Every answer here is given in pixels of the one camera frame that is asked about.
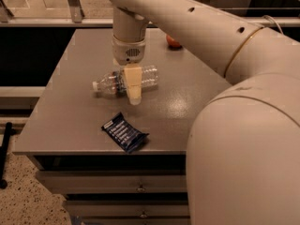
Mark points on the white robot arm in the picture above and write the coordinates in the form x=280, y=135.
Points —
x=243, y=151

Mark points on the top grey drawer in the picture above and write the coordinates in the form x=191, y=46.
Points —
x=84, y=182

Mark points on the metal railing frame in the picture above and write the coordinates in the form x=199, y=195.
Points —
x=96, y=12

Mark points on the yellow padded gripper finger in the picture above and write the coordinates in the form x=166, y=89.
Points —
x=133, y=81

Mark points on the blue snack bar wrapper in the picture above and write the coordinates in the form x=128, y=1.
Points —
x=124, y=134

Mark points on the red apple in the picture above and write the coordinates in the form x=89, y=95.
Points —
x=172, y=42

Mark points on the grey drawer cabinet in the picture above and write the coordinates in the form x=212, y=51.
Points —
x=63, y=133

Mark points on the grey drawer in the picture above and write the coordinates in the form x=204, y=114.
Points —
x=84, y=182
x=137, y=209

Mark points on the clear plastic water bottle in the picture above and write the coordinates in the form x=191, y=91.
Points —
x=113, y=83

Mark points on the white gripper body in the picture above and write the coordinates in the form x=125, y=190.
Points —
x=128, y=52

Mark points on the black stand leg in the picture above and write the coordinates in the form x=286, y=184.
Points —
x=3, y=153

